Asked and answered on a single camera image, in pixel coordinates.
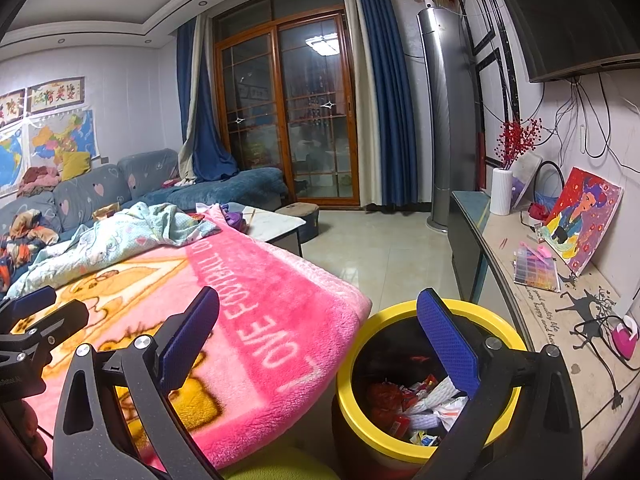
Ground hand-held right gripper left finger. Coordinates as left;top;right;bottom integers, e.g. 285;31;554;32
52;286;221;480

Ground yellow cushion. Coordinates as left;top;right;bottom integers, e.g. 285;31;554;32
61;151;93;181

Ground blue and beige curtain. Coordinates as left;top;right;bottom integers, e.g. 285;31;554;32
350;0;434;209
176;14;240;184

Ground country map poster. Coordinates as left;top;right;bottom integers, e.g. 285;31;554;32
27;109;99;166

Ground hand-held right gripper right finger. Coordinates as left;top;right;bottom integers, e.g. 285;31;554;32
412;288;583;480

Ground pile of red clothes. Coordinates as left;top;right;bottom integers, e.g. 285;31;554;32
17;166;61;197

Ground black cables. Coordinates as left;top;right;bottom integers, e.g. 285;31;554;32
545;72;640;166

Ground grey coffee table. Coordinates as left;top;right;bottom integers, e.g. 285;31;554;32
220;202;307;259

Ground clear bead organiser box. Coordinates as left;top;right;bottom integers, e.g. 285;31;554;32
514;242;561;294

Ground dark television cabinet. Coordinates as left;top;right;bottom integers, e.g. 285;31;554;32
447;190;640;461

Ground wooden sliding glass door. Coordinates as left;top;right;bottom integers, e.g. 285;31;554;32
214;0;361;206

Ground yellow rimmed black trash bin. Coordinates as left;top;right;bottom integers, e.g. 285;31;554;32
332;299;531;480

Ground trash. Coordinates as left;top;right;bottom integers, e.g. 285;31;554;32
410;372;454;414

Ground pink printed fleece blanket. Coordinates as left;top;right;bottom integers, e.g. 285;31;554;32
7;205;374;471

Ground world map poster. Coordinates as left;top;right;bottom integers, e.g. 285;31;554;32
0;127;26;196

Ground white canvas board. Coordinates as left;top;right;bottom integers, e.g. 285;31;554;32
510;152;544;209

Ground person's green fleece garment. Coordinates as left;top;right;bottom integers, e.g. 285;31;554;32
220;445;341;480

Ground orange patterned blanket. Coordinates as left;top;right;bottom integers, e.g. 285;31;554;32
0;209;59;286

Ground framed calligraphy banner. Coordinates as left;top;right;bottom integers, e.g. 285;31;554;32
27;76;86;114
0;89;26;129

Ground wall-mounted black television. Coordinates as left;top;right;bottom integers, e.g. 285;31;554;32
482;0;640;84

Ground blue grey heart-print sofa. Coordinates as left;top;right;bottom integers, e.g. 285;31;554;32
0;148;290;281

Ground silver tower air conditioner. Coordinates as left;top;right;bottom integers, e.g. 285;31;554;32
417;6;484;234

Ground colourful portrait painting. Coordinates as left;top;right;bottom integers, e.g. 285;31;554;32
542;166;625;277

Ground light blue printed quilt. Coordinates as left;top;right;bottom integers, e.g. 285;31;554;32
7;201;224;296

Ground blue basket with handle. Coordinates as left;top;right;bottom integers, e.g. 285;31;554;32
527;161;566;221

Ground dark round stool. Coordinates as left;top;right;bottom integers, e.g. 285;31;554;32
275;202;321;242

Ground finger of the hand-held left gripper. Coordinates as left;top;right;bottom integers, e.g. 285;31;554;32
0;286;57;329
22;299;90;361

